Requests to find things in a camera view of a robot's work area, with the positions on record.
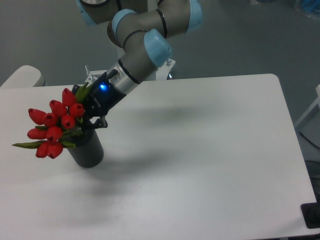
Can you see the dark grey ribbed vase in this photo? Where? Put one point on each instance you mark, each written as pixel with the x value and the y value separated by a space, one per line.
pixel 88 151

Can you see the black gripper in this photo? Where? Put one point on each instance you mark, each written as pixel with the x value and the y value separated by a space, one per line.
pixel 103 96

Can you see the red tulip bouquet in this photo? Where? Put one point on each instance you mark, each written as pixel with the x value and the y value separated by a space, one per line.
pixel 52 130

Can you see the blue plastic bag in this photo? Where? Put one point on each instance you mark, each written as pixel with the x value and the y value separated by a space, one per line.
pixel 310 8

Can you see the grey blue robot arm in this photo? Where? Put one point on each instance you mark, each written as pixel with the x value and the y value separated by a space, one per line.
pixel 142 34

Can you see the black table clamp device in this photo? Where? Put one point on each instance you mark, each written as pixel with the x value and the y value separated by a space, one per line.
pixel 311 215

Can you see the white frame at right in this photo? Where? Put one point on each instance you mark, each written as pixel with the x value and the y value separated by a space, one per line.
pixel 309 113

